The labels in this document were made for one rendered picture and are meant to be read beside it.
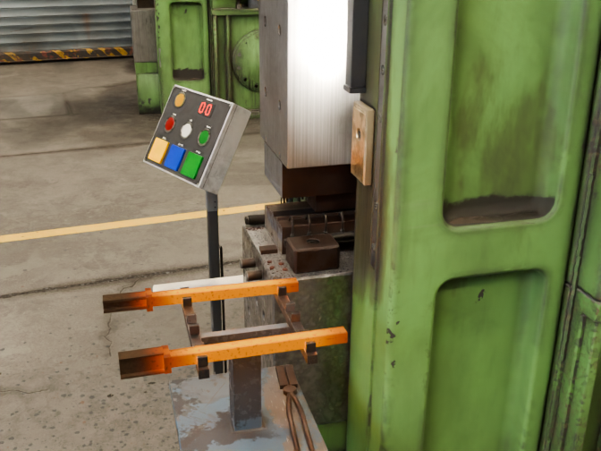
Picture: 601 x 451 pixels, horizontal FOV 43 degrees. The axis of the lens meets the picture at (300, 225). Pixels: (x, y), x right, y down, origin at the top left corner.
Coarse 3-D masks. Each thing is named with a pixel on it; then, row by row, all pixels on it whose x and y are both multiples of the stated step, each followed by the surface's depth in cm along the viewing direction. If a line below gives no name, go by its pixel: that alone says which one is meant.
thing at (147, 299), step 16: (192, 288) 168; (208, 288) 168; (224, 288) 168; (240, 288) 168; (256, 288) 169; (272, 288) 170; (288, 288) 171; (112, 304) 163; (128, 304) 164; (144, 304) 165; (160, 304) 165
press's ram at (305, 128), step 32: (288, 0) 171; (320, 0) 173; (288, 32) 173; (320, 32) 175; (288, 64) 176; (320, 64) 178; (288, 96) 179; (320, 96) 181; (352, 96) 183; (288, 128) 182; (320, 128) 184; (288, 160) 185; (320, 160) 187
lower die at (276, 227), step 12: (276, 204) 215; (288, 204) 215; (300, 204) 213; (288, 216) 202; (300, 216) 203; (312, 216) 203; (336, 216) 204; (348, 216) 205; (276, 228) 203; (288, 228) 198; (300, 228) 198; (312, 228) 199; (324, 228) 200; (336, 228) 201; (348, 228) 202; (276, 240) 204
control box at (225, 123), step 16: (176, 96) 253; (192, 96) 248; (208, 96) 242; (176, 112) 251; (192, 112) 245; (224, 112) 234; (240, 112) 235; (160, 128) 255; (176, 128) 249; (192, 128) 243; (208, 128) 238; (224, 128) 233; (240, 128) 237; (176, 144) 247; (192, 144) 241; (208, 144) 236; (224, 144) 235; (144, 160) 257; (208, 160) 234; (224, 160) 237; (176, 176) 243; (208, 176) 235
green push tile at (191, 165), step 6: (192, 156) 238; (198, 156) 236; (186, 162) 240; (192, 162) 237; (198, 162) 236; (186, 168) 239; (192, 168) 237; (198, 168) 235; (186, 174) 238; (192, 174) 236
